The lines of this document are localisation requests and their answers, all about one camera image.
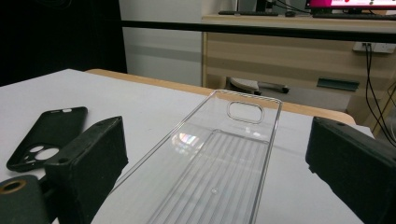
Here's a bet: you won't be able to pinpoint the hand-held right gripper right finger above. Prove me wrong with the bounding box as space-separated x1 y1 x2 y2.
305 116 396 224

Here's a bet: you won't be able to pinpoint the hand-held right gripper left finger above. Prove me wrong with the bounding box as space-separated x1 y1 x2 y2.
44 116 129 224

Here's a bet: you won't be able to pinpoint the black phone case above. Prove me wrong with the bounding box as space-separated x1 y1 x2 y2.
6 105 89 173

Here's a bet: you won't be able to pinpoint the clear plastic storage bin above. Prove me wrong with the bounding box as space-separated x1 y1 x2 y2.
110 89 284 224

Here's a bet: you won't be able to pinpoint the white table mat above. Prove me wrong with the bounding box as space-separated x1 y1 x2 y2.
0 68 375 224

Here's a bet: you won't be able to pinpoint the white power strip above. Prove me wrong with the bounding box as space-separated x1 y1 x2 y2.
352 41 396 54

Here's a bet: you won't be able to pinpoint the black curtain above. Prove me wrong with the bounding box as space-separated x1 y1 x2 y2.
0 0 128 88

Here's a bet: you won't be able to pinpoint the light wooden desk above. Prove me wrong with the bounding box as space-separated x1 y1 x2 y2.
200 0 396 125

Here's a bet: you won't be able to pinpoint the white cabinet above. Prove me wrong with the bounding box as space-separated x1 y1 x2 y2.
119 0 204 88

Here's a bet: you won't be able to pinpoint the office chair base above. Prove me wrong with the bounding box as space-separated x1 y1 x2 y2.
228 77 290 96

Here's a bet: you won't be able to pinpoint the black keyboard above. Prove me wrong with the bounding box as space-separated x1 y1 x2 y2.
312 12 396 21
218 10 279 17

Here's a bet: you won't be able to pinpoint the monitor with pink screen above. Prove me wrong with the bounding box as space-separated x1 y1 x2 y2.
304 0 396 10

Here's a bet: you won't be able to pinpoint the black hanging power cables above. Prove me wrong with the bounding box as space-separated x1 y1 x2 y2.
363 43 396 147

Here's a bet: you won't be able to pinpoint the dark green desk handle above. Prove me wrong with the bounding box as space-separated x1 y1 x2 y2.
317 77 361 92

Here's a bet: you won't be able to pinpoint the black metal frame bar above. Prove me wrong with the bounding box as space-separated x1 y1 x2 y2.
120 20 396 45

